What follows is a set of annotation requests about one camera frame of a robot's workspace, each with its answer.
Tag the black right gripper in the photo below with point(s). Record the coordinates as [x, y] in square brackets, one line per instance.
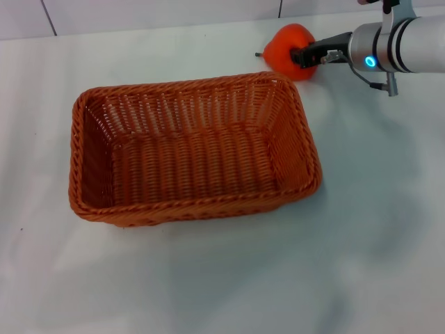
[333, 48]

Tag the orange woven wicker basket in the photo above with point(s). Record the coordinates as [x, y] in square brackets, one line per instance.
[194, 156]

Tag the orange bell pepper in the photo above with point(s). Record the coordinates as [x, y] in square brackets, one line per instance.
[282, 52]

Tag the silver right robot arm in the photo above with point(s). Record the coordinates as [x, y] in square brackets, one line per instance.
[406, 41]

